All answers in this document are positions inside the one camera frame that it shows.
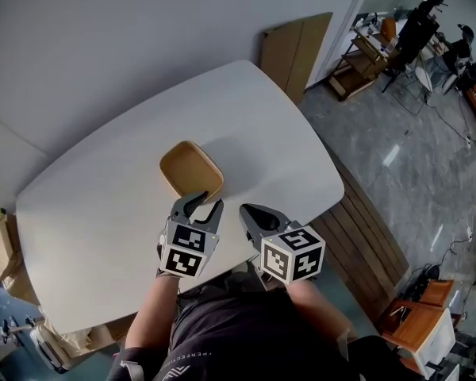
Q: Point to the person's left forearm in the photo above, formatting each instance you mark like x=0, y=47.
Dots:
x=152, y=312

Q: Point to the brown cardboard box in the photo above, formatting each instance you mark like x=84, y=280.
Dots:
x=0, y=248

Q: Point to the dark wooden plank panel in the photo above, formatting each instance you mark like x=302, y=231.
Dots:
x=361, y=232

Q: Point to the brown cardboard sheet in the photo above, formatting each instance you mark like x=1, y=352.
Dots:
x=293, y=54

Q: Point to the tan container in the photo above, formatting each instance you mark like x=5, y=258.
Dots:
x=190, y=171

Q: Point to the white hard case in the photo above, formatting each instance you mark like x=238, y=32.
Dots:
x=47, y=349

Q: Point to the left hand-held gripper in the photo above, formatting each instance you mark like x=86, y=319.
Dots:
x=186, y=248

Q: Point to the person's right forearm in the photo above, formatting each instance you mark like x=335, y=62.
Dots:
x=321, y=312

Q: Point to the white cabinet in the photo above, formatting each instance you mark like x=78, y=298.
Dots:
x=436, y=343

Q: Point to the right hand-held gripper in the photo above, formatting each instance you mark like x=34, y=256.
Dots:
x=289, y=254

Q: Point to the wooden shelf cart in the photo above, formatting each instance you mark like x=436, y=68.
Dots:
x=361, y=62

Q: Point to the black coat stand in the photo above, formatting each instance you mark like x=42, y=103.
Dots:
x=416, y=34

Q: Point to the orange wooden chair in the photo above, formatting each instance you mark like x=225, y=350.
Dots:
x=416, y=320

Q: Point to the white table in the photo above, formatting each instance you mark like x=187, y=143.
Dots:
x=103, y=197

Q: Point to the person's black clothing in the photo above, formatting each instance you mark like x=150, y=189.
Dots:
x=242, y=332

